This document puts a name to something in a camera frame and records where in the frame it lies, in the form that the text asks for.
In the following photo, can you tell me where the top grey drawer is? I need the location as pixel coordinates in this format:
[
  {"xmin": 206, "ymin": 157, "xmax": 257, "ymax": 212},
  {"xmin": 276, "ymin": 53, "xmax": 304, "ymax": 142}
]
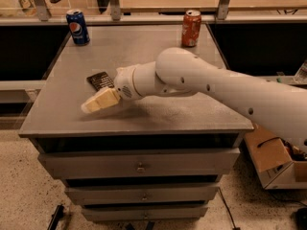
[{"xmin": 38, "ymin": 148, "xmax": 240, "ymax": 179}]

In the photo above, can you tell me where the bottom grey drawer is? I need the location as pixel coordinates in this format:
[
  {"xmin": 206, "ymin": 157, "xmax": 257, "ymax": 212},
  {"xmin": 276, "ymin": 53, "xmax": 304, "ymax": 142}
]
[{"xmin": 82, "ymin": 204, "xmax": 207, "ymax": 221}]

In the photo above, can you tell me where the grey drawer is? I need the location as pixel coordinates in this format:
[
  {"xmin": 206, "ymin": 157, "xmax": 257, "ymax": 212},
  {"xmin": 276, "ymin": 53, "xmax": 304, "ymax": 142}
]
[
  {"xmin": 65, "ymin": 183, "xmax": 218, "ymax": 206},
  {"xmin": 82, "ymin": 204, "xmax": 207, "ymax": 221},
  {"xmin": 38, "ymin": 148, "xmax": 240, "ymax": 179}
]

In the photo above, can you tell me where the metal railing frame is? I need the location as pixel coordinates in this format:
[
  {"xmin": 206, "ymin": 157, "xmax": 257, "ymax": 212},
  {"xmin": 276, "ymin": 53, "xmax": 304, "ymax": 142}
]
[{"xmin": 0, "ymin": 0, "xmax": 307, "ymax": 25}]

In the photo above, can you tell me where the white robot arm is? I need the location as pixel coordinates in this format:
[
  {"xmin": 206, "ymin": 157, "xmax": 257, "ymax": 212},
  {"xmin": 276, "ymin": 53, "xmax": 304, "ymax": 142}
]
[{"xmin": 82, "ymin": 48, "xmax": 307, "ymax": 150}]

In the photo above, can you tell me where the cardboard box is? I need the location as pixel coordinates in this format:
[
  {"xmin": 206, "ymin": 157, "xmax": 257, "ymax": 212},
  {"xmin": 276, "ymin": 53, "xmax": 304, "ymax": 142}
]
[{"xmin": 245, "ymin": 124, "xmax": 307, "ymax": 190}]

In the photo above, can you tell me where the blue pepsi can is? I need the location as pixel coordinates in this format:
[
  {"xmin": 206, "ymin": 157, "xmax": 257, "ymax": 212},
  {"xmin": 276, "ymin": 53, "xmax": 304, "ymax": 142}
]
[{"xmin": 66, "ymin": 10, "xmax": 90, "ymax": 46}]

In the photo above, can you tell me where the black cable on floor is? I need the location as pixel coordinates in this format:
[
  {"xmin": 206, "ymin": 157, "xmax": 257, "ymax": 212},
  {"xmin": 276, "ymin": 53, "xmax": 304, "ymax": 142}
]
[{"xmin": 217, "ymin": 187, "xmax": 242, "ymax": 230}]

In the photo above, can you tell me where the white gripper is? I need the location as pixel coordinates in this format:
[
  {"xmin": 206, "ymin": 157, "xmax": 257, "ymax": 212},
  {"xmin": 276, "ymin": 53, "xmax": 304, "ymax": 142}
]
[{"xmin": 81, "ymin": 64, "xmax": 142, "ymax": 113}]

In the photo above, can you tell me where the black round object floor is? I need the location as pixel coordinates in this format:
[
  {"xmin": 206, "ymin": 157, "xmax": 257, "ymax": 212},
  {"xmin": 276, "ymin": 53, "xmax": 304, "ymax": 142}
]
[{"xmin": 295, "ymin": 208, "xmax": 307, "ymax": 230}]

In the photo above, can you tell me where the grey drawer cabinet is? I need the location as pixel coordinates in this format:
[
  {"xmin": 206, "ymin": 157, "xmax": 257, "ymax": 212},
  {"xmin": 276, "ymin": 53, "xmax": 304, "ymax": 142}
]
[{"xmin": 19, "ymin": 25, "xmax": 252, "ymax": 209}]

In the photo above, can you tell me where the black object on floor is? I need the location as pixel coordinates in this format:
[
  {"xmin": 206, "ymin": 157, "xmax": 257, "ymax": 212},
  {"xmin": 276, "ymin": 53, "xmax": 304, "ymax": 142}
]
[{"xmin": 47, "ymin": 205, "xmax": 64, "ymax": 230}]

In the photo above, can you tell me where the middle grey drawer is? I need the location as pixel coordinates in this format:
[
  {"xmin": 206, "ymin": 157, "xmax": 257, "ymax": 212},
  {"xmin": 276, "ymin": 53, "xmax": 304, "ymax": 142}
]
[{"xmin": 65, "ymin": 183, "xmax": 218, "ymax": 206}]

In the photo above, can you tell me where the black rxbar chocolate bar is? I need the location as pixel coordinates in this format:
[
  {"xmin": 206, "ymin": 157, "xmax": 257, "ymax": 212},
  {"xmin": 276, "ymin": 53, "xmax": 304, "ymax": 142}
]
[{"xmin": 86, "ymin": 72, "xmax": 114, "ymax": 91}]

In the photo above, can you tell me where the orange soda can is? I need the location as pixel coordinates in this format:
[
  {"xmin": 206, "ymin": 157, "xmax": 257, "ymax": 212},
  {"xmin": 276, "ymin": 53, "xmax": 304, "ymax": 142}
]
[{"xmin": 181, "ymin": 10, "xmax": 201, "ymax": 47}]

